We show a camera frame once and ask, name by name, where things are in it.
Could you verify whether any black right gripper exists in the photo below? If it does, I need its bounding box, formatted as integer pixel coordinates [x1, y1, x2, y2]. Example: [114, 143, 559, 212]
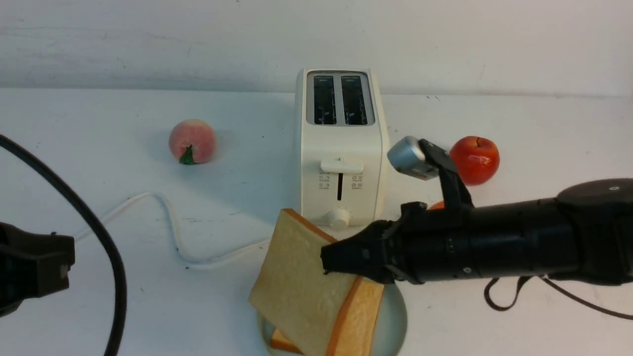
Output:
[320, 201, 474, 285]

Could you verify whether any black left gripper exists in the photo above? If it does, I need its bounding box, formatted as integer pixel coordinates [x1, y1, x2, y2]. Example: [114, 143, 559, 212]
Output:
[0, 223, 75, 317]

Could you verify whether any toasted bread slice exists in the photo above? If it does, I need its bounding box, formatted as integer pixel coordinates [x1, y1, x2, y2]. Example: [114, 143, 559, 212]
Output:
[270, 328, 303, 355]
[249, 208, 384, 356]

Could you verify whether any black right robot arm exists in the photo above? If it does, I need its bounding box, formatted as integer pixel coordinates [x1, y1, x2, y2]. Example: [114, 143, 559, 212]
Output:
[320, 178, 632, 286]

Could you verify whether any orange persimmon with green leaf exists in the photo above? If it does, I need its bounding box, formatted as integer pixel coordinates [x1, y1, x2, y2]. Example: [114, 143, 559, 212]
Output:
[427, 201, 445, 211]

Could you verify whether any light blue round plate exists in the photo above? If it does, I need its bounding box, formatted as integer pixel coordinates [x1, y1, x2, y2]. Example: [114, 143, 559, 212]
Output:
[256, 284, 408, 356]

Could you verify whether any red apple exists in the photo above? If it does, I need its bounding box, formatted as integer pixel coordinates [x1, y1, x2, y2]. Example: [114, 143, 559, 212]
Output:
[449, 135, 500, 186]

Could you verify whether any cream white toaster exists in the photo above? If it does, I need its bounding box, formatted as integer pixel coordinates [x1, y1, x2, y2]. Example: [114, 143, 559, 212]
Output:
[293, 68, 390, 230]

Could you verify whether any pink peach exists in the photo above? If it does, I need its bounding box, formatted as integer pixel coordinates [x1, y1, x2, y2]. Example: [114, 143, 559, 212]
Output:
[168, 119, 217, 165]

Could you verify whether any white toaster power cord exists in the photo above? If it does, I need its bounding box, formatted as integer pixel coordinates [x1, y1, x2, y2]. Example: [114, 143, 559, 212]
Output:
[74, 192, 272, 270]

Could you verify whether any thin black right cable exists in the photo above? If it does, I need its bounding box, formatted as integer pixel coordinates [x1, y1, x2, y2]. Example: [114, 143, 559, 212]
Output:
[484, 275, 633, 321]

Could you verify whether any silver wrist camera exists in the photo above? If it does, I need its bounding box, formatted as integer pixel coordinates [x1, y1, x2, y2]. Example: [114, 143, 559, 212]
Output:
[387, 136, 439, 180]

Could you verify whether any thick black left cable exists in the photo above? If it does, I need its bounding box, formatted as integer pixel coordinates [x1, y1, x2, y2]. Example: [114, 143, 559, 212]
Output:
[0, 134, 128, 356]

